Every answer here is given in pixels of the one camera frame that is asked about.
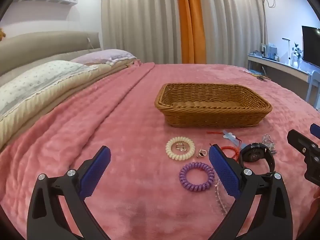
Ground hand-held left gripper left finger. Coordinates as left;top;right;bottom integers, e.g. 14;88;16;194
26;145;112;240

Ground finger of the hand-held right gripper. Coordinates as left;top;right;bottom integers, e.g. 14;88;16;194
309;123;320;139
287;129;320;157

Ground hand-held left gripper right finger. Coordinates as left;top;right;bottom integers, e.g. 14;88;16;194
209;144;293;240

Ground red string bracelet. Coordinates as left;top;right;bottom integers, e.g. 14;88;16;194
206;129;242;161

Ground black wrist watch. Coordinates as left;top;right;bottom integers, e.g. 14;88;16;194
238;143;276;177

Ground clear crystal bracelet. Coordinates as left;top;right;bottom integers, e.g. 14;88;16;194
261;133;277;155

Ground light blue hair clip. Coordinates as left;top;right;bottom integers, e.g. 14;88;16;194
221;129;248;148

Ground purple spiral hair tie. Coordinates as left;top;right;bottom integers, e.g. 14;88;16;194
178;162;215;192

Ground silver ring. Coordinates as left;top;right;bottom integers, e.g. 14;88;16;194
174;142;188;153

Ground cream spiral hair tie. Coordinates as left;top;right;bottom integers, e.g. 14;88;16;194
165;136;196;161

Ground brown wicker basket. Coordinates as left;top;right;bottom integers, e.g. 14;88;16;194
154;83;273;128

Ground pink fleece blanket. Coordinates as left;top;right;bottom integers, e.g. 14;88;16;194
0;62;320;240

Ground light blue chair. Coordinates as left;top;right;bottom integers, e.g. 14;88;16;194
306;70;320;111

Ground white grey desk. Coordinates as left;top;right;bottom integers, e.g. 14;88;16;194
247;53;313;83

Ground small clutter on bed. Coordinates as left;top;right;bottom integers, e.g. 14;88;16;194
241;67;272;82

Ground white vase with plant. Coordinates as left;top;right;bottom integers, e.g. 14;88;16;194
292;42;303;68

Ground beige quilt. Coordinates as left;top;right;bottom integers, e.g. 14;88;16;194
0;57;143;151

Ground black television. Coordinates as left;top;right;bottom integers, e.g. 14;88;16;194
301;25;320;68

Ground white desk lamp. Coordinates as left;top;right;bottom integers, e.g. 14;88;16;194
282;37;292;61

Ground white floral pillow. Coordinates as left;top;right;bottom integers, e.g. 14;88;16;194
0;60;101;121

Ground lilac pillow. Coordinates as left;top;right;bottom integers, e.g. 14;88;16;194
69;49;138;67

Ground beige padded headboard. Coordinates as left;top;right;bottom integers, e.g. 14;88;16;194
0;31;102;83

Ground grey curtain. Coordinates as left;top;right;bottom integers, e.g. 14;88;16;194
199;0;267;67
101;0;183;64

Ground orange curtain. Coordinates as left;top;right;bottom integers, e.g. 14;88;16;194
174;0;208;64

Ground picture frame and books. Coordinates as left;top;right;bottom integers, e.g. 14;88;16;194
260;43;280;61

